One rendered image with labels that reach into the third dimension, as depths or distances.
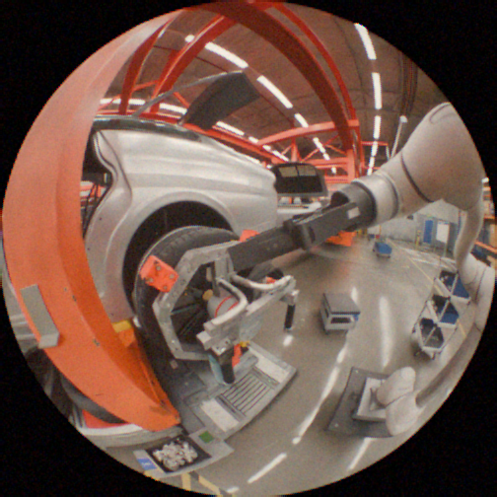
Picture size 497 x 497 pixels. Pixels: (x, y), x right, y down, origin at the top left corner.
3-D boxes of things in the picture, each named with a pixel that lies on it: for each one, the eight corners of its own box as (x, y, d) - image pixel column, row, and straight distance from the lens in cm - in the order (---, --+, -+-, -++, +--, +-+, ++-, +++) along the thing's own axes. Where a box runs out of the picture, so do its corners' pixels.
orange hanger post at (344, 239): (326, 241, 425) (328, 152, 453) (350, 245, 415) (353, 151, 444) (324, 242, 409) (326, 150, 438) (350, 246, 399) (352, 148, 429)
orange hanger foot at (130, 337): (139, 330, 118) (121, 287, 100) (166, 394, 83) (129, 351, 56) (118, 337, 121) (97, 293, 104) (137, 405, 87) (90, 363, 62)
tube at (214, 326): (222, 284, 56) (220, 257, 52) (261, 306, 44) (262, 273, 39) (178, 301, 50) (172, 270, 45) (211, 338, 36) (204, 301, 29)
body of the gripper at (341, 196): (381, 226, 25) (330, 248, 21) (352, 226, 32) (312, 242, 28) (365, 177, 25) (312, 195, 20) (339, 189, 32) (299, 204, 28)
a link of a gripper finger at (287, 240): (306, 239, 16) (314, 242, 13) (263, 255, 16) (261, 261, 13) (301, 226, 16) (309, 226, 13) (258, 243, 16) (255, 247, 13)
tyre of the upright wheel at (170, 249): (151, 208, 73) (131, 333, 93) (162, 203, 50) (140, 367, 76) (246, 242, 104) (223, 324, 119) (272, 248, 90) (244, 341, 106)
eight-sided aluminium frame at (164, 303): (256, 319, 99) (258, 236, 74) (264, 323, 96) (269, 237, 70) (179, 367, 81) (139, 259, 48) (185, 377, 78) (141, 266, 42)
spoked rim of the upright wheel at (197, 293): (161, 229, 74) (145, 322, 89) (176, 233, 51) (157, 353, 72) (235, 249, 98) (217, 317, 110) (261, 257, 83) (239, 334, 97)
